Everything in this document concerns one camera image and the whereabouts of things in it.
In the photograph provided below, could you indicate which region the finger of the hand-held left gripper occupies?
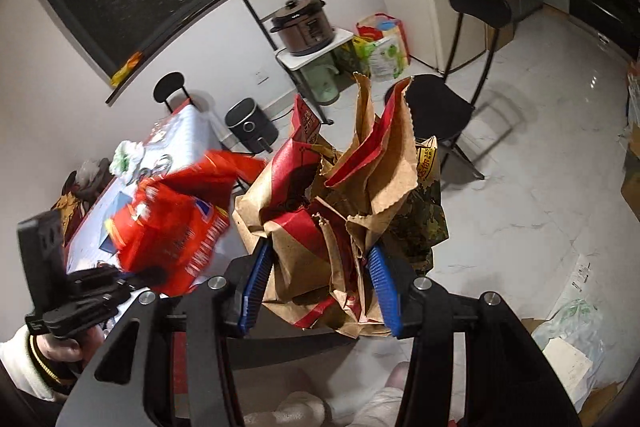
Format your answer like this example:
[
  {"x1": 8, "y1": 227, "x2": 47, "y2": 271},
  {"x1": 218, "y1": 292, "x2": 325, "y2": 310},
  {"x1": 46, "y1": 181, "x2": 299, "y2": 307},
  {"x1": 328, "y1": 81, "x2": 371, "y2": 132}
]
[{"x1": 117, "y1": 267, "x2": 168, "y2": 298}]

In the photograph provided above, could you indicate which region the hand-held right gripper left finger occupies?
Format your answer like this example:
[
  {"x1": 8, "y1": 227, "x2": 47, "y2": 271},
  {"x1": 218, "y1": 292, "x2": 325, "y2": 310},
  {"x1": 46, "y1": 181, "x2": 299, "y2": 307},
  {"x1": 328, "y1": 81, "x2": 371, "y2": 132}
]
[{"x1": 55, "y1": 239, "x2": 276, "y2": 427}]

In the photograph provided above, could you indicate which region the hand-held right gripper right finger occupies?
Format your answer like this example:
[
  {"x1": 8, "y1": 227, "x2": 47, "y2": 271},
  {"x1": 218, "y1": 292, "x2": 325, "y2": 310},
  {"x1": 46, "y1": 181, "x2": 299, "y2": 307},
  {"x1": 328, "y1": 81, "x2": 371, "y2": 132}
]
[{"x1": 367, "y1": 244, "x2": 583, "y2": 427}]

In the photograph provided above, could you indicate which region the red plastic packaging bag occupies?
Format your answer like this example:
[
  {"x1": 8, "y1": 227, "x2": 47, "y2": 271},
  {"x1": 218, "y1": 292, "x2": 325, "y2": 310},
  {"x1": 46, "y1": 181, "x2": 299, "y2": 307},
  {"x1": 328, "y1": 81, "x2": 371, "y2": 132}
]
[{"x1": 107, "y1": 150, "x2": 269, "y2": 299}]

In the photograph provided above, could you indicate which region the dark camouflage plastic bag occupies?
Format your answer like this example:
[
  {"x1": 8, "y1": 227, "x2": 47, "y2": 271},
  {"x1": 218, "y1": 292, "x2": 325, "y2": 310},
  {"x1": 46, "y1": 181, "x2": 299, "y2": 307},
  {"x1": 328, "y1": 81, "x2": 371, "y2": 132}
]
[{"x1": 400, "y1": 179, "x2": 449, "y2": 270}]

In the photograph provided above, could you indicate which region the brown red paper bag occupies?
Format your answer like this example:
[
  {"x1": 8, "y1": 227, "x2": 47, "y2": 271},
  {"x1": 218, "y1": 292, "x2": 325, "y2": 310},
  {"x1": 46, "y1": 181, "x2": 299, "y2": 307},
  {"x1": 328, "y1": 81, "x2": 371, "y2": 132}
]
[{"x1": 232, "y1": 72, "x2": 443, "y2": 339}]

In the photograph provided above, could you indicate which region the white green-print plastic bag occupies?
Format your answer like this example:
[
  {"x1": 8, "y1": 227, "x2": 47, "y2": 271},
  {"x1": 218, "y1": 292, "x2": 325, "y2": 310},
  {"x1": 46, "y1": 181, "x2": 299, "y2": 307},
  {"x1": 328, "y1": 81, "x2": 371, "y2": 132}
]
[{"x1": 110, "y1": 139, "x2": 149, "y2": 182}]

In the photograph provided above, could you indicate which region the person's left forearm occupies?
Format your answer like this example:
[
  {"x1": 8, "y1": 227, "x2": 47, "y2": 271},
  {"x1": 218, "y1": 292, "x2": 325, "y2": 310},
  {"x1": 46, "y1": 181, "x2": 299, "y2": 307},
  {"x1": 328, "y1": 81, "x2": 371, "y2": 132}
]
[{"x1": 0, "y1": 324, "x2": 76, "y2": 403}]

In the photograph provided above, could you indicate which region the person's left hand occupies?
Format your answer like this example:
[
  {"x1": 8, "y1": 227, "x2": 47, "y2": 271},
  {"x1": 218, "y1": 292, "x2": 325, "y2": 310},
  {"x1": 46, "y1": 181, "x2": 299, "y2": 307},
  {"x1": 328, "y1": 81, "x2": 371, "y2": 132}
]
[{"x1": 37, "y1": 329, "x2": 108, "y2": 378}]

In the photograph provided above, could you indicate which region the yellow brown snack bag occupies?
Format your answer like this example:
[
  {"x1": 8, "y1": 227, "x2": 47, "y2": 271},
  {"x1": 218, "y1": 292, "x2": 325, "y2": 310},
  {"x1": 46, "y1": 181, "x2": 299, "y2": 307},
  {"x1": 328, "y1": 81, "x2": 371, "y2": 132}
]
[{"x1": 51, "y1": 194, "x2": 84, "y2": 229}]

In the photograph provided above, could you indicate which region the grey crumpled plastic bag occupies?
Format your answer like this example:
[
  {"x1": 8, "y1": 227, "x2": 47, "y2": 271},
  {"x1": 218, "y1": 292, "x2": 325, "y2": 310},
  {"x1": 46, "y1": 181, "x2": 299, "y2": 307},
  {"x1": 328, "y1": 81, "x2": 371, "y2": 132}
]
[{"x1": 75, "y1": 158, "x2": 114, "y2": 201}]

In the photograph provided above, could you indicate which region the table with white cloth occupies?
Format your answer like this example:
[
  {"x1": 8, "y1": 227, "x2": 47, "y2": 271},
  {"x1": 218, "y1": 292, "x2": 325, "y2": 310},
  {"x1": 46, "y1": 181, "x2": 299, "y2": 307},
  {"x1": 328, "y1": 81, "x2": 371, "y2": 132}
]
[{"x1": 60, "y1": 99, "x2": 266, "y2": 308}]

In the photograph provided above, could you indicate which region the black air fryer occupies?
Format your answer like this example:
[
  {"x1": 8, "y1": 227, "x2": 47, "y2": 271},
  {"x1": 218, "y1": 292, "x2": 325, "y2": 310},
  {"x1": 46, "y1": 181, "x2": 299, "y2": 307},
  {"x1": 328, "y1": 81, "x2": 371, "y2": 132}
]
[{"x1": 225, "y1": 98, "x2": 274, "y2": 154}]

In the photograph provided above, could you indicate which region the crumpled pale plastic bag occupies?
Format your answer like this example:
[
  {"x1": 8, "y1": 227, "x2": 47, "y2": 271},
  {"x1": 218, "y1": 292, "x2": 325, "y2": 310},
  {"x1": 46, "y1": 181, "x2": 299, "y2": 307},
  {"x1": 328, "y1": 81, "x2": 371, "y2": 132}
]
[{"x1": 531, "y1": 298, "x2": 607, "y2": 359}]

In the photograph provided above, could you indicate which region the white paper sheet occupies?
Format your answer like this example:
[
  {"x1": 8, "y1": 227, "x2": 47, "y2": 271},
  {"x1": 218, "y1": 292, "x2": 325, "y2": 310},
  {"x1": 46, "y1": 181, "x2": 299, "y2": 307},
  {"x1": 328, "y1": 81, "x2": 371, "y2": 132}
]
[{"x1": 549, "y1": 251, "x2": 597, "y2": 324}]

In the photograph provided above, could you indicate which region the black round-back metal chair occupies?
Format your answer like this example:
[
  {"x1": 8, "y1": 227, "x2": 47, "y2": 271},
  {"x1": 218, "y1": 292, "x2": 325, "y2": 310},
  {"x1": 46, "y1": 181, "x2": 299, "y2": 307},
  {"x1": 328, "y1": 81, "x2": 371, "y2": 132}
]
[
  {"x1": 152, "y1": 72, "x2": 197, "y2": 114},
  {"x1": 384, "y1": 0, "x2": 514, "y2": 182}
]

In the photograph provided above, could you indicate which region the yellow snack packet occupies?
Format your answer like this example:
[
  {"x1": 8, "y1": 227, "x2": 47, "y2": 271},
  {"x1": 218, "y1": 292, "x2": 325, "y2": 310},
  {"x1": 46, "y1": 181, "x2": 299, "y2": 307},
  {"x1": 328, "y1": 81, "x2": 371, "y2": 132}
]
[{"x1": 110, "y1": 52, "x2": 144, "y2": 88}]

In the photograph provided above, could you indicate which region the pale green kettle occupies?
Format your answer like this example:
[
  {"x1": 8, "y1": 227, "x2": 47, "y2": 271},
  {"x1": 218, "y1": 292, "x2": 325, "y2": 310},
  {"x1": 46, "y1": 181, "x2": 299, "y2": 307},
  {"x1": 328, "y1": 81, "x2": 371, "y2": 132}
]
[{"x1": 305, "y1": 64, "x2": 342, "y2": 106}]

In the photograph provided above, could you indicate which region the green printed bag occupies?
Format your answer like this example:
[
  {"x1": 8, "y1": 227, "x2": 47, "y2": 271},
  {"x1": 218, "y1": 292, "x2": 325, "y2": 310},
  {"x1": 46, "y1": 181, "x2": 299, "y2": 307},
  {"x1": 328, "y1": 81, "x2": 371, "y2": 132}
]
[{"x1": 337, "y1": 42, "x2": 362, "y2": 78}]

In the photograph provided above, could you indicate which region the colourful woven shopping bag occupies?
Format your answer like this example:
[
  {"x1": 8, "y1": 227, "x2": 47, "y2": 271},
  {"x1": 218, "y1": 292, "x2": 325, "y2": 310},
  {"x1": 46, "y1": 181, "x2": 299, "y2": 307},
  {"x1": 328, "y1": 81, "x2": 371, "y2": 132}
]
[{"x1": 352, "y1": 13, "x2": 412, "y2": 82}]

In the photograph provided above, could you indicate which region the brown electric pressure cooker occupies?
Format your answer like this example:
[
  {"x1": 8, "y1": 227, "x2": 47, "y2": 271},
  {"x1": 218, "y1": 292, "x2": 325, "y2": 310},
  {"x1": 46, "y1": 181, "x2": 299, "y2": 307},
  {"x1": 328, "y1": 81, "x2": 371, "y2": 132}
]
[{"x1": 270, "y1": 0, "x2": 337, "y2": 58}]

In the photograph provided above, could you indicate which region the black window sill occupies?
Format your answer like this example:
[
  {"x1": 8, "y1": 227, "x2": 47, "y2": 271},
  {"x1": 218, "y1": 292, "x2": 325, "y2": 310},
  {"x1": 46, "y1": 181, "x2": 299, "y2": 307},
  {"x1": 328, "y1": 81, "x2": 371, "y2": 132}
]
[{"x1": 105, "y1": 0, "x2": 321, "y2": 108}]

